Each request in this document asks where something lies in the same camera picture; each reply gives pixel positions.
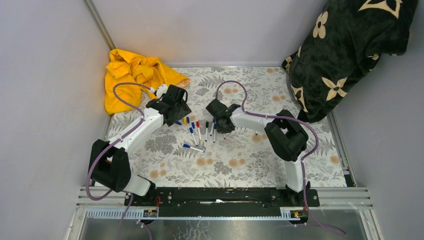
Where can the floral patterned table mat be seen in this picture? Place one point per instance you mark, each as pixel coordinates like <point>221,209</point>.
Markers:
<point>243,159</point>

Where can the blue marker black eraser cap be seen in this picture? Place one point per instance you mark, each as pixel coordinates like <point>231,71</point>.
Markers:
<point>212,128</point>

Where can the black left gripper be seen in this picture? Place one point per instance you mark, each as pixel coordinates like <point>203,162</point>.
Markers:
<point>184,110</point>

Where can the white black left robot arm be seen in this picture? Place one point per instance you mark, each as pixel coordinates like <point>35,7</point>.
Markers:
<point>109,162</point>

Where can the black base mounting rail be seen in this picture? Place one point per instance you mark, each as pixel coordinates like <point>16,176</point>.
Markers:
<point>209,202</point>

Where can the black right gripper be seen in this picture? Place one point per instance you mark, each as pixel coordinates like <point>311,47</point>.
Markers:
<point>221,130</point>

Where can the blue cap marker lying crosswise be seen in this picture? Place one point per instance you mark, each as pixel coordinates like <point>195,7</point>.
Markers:
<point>184,145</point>

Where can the red cap marker left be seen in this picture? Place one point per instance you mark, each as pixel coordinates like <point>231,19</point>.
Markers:
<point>197,123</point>

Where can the black floral blanket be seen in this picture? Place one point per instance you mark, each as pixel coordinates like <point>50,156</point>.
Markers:
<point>344,45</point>

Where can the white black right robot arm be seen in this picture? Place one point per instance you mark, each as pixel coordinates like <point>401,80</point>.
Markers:
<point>285,134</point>

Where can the aluminium frame rail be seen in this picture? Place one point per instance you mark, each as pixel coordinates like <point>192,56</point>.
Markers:
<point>110,205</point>

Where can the yellow crumpled cloth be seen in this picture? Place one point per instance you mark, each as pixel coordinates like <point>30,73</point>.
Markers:
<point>140,74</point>

